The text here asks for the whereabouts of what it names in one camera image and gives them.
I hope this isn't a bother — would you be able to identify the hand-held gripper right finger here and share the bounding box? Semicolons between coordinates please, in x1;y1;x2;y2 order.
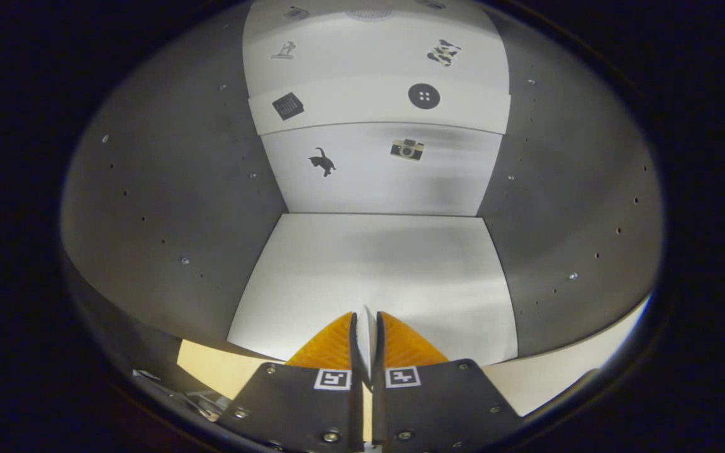
372;311;524;453

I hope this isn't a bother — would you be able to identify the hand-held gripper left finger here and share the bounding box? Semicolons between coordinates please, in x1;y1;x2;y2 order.
219;311;363;453

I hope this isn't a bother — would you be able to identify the thin white sheet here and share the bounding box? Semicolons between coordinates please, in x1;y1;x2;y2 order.
357;305;378;381

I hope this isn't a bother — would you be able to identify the grey cabinet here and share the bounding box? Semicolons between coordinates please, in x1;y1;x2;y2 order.
60;0;665;378

